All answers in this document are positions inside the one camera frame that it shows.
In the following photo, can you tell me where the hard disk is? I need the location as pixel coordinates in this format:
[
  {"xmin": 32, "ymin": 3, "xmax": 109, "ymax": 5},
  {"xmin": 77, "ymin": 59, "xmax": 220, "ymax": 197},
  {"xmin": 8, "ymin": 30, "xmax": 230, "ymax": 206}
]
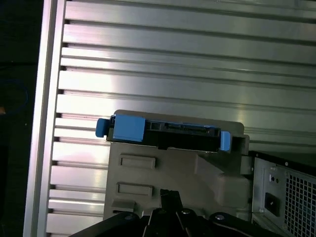
[{"xmin": 95, "ymin": 114, "xmax": 232, "ymax": 153}]

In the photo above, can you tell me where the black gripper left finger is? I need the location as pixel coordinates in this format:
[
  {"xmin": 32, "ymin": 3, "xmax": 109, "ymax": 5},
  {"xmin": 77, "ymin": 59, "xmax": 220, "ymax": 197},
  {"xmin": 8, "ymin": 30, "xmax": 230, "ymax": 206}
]
[{"xmin": 74, "ymin": 189, "xmax": 174, "ymax": 237}]

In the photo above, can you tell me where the grey parts rack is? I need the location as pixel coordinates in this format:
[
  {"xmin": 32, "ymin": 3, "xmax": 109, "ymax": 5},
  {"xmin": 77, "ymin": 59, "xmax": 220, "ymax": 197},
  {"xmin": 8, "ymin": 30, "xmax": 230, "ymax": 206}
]
[{"xmin": 102, "ymin": 109, "xmax": 251, "ymax": 223}]

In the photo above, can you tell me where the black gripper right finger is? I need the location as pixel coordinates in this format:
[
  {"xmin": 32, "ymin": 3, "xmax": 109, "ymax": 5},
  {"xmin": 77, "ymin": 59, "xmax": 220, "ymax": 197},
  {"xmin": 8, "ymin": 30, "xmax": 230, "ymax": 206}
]
[{"xmin": 170, "ymin": 190, "xmax": 279, "ymax": 237}]

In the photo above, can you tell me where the black open PC case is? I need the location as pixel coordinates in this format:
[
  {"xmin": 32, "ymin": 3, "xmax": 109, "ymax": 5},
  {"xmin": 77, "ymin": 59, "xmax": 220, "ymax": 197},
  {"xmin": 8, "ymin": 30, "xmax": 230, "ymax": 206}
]
[{"xmin": 247, "ymin": 150, "xmax": 316, "ymax": 237}]

